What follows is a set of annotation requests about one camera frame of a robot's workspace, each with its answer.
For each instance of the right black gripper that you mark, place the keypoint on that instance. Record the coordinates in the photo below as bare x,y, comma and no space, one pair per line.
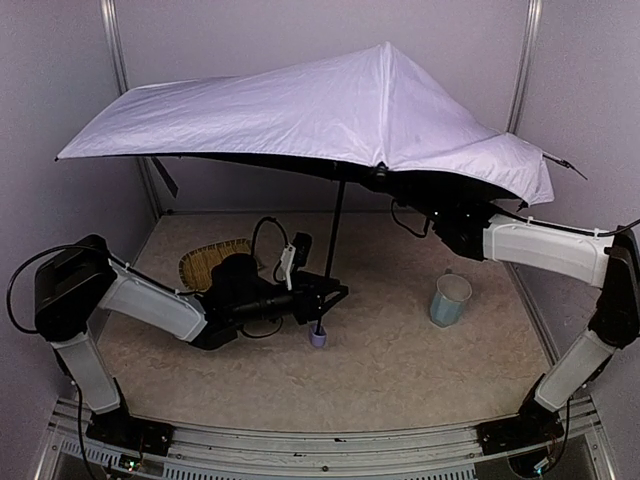
417,206

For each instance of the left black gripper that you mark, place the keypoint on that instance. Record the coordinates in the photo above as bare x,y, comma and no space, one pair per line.
307,301

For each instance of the lilac folding umbrella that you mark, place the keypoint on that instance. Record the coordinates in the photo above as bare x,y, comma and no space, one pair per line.
372,117

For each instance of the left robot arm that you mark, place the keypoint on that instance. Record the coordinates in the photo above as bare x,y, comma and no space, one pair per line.
77,279

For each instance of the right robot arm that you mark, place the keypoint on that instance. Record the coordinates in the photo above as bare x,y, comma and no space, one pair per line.
604,261

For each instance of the light blue ceramic mug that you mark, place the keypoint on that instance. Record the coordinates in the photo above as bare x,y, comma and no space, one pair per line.
450,298

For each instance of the woven bamboo tray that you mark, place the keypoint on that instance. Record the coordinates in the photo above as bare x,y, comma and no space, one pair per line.
195,266

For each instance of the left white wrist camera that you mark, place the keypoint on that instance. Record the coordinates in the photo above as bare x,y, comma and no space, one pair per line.
293,257

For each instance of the front aluminium rail base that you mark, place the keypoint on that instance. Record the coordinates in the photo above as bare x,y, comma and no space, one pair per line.
458,451

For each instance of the right aluminium frame post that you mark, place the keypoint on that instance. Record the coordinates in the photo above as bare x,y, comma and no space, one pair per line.
529,43

